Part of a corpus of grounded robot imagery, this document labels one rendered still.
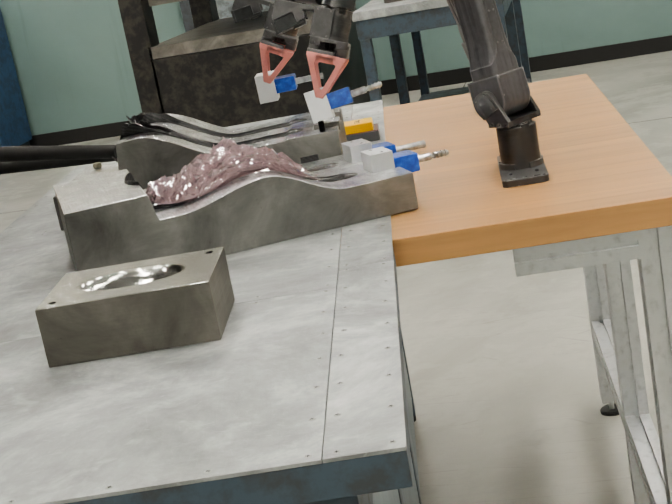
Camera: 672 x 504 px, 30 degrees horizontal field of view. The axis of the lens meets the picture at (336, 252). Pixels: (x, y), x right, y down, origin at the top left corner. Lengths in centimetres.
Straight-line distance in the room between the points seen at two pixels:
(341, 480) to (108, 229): 78
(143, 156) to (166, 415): 98
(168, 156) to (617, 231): 80
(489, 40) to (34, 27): 763
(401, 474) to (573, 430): 194
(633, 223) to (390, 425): 71
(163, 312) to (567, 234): 59
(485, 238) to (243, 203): 35
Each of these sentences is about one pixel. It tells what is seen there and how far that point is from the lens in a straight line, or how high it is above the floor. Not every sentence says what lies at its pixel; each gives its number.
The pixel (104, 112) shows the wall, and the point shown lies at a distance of 933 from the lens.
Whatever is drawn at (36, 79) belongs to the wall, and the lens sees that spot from 948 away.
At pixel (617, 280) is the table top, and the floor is 51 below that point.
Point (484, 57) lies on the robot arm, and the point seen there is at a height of 98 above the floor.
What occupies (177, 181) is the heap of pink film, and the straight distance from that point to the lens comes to 186.
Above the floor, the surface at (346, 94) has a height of 94.
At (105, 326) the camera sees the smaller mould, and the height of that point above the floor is 84.
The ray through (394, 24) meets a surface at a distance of 585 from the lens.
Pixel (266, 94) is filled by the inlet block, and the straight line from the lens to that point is 247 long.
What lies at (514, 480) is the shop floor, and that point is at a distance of 279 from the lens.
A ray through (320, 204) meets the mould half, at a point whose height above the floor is 84.
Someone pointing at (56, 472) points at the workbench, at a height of 80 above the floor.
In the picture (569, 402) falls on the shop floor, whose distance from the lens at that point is 314.
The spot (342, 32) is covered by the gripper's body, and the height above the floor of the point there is 104.
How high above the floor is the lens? 123
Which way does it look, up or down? 15 degrees down
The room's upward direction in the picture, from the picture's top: 11 degrees counter-clockwise
